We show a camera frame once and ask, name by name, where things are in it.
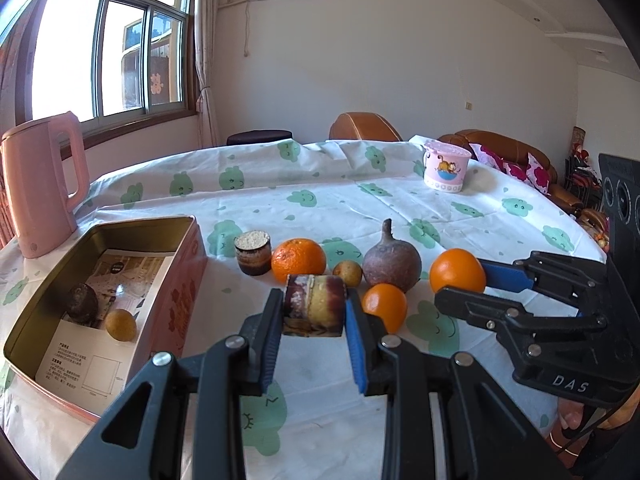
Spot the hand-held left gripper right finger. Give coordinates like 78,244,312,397
344,290,571,480

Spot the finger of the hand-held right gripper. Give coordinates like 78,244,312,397
434,285,636,408
477,250,610,318

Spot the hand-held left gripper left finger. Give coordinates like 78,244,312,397
57,287,286,480

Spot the smooth orange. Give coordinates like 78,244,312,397
429,248,487,294
361,283,408,333

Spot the purple sugarcane piece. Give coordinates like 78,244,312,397
234,230,272,276
282,274,347,337

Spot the small yellow round fruit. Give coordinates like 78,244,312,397
332,260,363,288
104,308,137,342

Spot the brown round stemmed fruit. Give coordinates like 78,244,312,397
362,219,422,293

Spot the large mandarin orange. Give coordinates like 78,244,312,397
271,238,327,284

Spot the pink metal tin box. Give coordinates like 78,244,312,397
2,215,208,421

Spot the person's right hand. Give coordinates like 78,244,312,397
547,397,640,461

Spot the dark metal rack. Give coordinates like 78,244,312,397
565,127,606,211

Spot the pink cartoon lidded cup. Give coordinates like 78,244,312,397
422,141,472,194

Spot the brown leather sofa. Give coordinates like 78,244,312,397
437,129,608,231

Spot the white green-printed tablecloth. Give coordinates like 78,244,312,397
0,137,608,480

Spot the printed paper sheet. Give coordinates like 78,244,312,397
35,247,176,396

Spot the dark passion fruit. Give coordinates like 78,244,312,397
65,283,99,323

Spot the brown wooden chair back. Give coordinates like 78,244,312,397
328,112,403,142

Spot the black round stool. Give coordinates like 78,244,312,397
226,130,293,147

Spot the pink electric kettle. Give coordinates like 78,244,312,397
0,111,91,259

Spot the pale pink curtain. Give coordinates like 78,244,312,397
192,0,223,148

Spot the sliding glass window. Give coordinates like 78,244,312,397
0,0,196,133

